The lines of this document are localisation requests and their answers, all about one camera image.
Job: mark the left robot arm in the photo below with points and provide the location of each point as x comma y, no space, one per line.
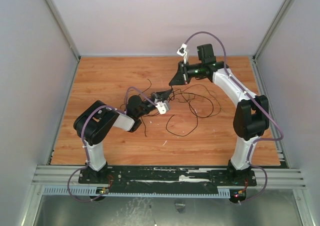
93,125

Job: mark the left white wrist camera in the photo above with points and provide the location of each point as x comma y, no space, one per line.
162,106

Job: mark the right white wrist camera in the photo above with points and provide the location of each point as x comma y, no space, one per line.
183,52

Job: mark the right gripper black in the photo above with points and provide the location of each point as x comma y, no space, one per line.
182,71

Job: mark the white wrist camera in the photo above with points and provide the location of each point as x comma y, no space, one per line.
183,52
162,106

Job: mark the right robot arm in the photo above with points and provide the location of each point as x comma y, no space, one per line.
250,121

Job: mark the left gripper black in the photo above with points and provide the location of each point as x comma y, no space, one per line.
162,95

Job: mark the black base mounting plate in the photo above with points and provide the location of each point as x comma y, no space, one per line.
173,180

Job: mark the aluminium front rail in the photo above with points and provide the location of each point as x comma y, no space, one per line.
272,178

